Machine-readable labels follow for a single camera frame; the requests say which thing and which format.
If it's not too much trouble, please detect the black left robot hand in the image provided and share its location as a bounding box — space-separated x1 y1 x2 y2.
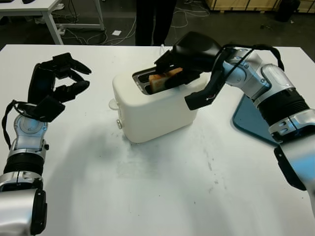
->
27 52 92 106

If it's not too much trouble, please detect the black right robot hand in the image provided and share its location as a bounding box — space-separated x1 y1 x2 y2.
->
154 31 222 90

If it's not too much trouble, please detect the golden toast slice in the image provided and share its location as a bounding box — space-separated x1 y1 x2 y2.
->
148 67 184 94

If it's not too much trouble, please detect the person in cream sweater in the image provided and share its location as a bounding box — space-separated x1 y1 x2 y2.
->
135 0 177 47

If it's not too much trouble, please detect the white two-slot toaster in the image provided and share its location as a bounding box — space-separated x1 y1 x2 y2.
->
108 66 207 144

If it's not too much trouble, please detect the white desk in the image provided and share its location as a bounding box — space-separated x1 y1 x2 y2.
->
0 0 105 45

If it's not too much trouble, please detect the blue plastic tray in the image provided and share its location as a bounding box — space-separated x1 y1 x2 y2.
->
232 94 279 146

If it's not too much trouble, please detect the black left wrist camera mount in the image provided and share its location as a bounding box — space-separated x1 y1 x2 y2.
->
23 95 66 123

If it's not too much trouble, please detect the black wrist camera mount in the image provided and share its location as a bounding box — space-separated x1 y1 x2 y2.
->
23 95 66 123
184 73 226 111

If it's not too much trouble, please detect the white looped floor cable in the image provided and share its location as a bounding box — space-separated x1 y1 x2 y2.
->
169 6 210 29

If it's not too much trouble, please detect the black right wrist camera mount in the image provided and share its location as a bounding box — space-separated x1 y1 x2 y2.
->
184 73 226 111

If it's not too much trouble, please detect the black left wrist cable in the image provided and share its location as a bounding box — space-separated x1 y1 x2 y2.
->
1 99 30 150

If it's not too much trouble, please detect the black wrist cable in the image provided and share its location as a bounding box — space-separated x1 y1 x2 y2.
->
1 99 30 150
208 44 284 101

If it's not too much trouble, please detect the thin grey floor cable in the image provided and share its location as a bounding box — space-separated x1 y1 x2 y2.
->
63 27 109 45

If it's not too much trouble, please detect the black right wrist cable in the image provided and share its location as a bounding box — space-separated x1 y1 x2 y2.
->
208 44 284 101

